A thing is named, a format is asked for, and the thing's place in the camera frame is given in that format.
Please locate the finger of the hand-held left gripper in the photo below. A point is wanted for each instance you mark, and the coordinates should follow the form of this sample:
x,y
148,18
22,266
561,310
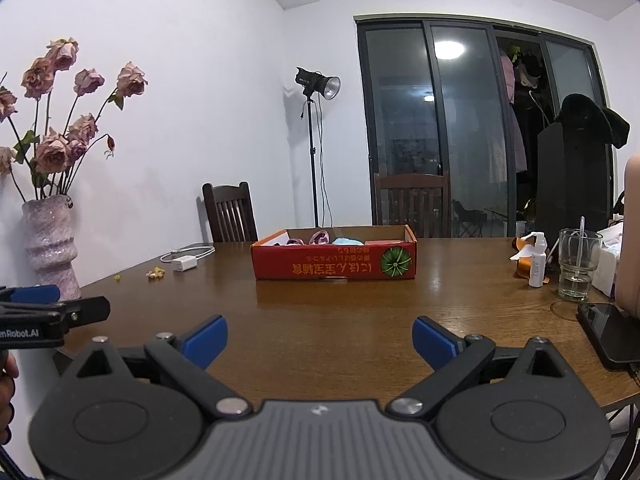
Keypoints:
x,y
87,310
32,294

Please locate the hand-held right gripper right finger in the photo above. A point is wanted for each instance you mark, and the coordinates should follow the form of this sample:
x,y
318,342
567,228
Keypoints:
x,y
435,342

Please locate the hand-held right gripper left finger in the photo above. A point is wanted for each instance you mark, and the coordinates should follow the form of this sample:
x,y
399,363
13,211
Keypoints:
x,y
206,340

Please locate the blue plush toy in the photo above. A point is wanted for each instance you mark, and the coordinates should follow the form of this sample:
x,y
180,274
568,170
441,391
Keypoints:
x,y
346,241

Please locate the red cardboard box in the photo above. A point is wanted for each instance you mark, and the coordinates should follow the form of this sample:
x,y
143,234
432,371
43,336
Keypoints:
x,y
325,262

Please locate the lilac satin scrunchie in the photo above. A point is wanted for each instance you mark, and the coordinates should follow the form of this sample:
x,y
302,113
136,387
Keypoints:
x,y
319,237

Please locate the person's left hand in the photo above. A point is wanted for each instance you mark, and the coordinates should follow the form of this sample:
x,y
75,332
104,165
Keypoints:
x,y
6,400

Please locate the pink speckled ceramic vase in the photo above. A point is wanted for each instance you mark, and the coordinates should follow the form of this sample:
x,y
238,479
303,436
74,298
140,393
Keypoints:
x,y
50,245

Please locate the yellow crumbs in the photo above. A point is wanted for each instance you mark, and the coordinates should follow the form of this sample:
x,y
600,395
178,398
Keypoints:
x,y
156,273

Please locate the white charger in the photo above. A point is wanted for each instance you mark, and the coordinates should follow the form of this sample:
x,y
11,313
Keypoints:
x,y
185,264

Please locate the orange ribbon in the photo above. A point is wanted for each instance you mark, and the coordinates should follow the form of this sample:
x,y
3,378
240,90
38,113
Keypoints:
x,y
522,265

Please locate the white crumpled paper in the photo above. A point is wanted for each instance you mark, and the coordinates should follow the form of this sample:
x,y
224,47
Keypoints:
x,y
520,254

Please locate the white spray bottle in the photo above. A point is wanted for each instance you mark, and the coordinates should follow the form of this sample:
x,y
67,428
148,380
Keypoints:
x,y
536,267

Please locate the dark wooden slatted chair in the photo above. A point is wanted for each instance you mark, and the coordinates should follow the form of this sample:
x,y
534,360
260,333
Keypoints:
x,y
412,205
231,215

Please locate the black folding chair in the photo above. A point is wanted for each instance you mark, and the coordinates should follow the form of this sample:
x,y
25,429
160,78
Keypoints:
x,y
470,217

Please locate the dried pink rose bouquet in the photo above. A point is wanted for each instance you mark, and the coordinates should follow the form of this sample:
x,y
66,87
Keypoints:
x,y
52,150

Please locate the clear drinking glass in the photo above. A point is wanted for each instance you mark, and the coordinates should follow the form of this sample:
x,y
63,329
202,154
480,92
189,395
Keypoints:
x,y
577,277

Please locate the green potted plant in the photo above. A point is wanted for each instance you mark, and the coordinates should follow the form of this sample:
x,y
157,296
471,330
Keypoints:
x,y
526,215

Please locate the black smartphone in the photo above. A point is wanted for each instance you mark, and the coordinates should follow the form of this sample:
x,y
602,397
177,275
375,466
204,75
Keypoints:
x,y
607,332

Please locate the clear stirring stick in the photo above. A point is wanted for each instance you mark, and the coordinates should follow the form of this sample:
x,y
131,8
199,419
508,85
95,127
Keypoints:
x,y
581,235

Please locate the white tissue box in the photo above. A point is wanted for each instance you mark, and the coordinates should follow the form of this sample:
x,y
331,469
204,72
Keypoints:
x,y
607,265

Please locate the black monitor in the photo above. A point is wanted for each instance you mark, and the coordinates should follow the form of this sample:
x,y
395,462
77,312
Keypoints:
x,y
570,180

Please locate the pink hanging garment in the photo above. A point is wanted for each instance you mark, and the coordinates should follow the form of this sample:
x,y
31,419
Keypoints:
x,y
515,125

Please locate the dark framed sliding glass door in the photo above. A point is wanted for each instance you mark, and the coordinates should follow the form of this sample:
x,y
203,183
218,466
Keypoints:
x,y
400,110

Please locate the black furry coat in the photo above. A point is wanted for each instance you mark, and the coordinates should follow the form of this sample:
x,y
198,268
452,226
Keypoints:
x,y
590,112

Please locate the black studio light on stand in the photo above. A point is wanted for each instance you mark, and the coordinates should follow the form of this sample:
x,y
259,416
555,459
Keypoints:
x,y
315,82

